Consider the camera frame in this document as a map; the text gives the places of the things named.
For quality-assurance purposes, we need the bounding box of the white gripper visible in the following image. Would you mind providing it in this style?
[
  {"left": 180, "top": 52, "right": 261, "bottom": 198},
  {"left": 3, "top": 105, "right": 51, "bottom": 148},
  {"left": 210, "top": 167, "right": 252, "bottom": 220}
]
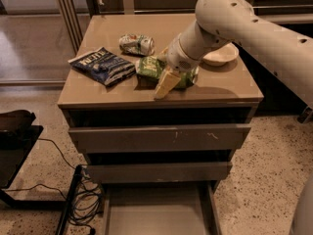
[{"left": 154, "top": 33, "right": 203, "bottom": 99}]

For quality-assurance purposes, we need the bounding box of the green jalapeno chip bag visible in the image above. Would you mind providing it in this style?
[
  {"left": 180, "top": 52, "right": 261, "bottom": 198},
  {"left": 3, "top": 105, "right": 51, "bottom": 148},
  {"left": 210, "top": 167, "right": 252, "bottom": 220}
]
[{"left": 135, "top": 56, "right": 199, "bottom": 89}]

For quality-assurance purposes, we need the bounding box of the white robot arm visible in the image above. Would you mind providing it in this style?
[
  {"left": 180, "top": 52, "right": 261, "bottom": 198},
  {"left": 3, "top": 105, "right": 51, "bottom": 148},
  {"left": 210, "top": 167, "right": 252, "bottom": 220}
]
[{"left": 167, "top": 0, "right": 313, "bottom": 235}]

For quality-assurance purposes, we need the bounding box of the blue chip bag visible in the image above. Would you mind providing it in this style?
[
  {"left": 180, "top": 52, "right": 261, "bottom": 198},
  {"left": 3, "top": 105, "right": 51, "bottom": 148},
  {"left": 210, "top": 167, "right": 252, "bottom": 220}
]
[{"left": 68, "top": 47, "right": 136, "bottom": 87}]

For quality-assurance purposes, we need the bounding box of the top grey drawer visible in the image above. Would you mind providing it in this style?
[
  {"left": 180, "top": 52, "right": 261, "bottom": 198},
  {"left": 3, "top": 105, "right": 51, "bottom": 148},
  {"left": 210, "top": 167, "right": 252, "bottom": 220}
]
[{"left": 68, "top": 123, "right": 250, "bottom": 154}]

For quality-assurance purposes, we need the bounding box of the grey drawer cabinet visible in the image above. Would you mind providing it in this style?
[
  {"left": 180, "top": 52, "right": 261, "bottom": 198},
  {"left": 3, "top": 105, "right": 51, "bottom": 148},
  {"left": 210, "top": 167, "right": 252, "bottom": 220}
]
[{"left": 57, "top": 13, "right": 264, "bottom": 194}]

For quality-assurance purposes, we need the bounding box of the middle grey drawer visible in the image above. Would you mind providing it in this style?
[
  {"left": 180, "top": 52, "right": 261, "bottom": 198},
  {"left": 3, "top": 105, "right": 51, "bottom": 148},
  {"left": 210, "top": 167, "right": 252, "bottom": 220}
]
[{"left": 87, "top": 162, "right": 232, "bottom": 184}]

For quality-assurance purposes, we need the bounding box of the bottom open grey drawer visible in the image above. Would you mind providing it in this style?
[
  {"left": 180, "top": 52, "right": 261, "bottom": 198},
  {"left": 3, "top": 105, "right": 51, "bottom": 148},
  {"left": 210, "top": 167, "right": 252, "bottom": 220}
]
[{"left": 103, "top": 182, "right": 222, "bottom": 235}]

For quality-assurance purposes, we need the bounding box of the crushed soda can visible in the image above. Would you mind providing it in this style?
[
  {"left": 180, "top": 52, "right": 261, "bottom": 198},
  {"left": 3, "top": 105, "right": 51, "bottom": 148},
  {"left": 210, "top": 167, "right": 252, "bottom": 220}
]
[{"left": 119, "top": 33, "right": 155, "bottom": 56}]

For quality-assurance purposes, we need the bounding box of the white bowl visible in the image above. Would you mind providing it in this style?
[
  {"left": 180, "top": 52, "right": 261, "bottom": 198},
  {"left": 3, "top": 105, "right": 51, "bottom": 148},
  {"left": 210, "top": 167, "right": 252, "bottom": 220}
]
[{"left": 202, "top": 43, "right": 239, "bottom": 67}]

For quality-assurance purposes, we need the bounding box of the black cable bundle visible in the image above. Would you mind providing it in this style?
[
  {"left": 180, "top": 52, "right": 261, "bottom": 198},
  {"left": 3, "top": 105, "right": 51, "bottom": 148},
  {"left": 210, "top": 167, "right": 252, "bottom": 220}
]
[{"left": 3, "top": 138, "right": 105, "bottom": 235}]

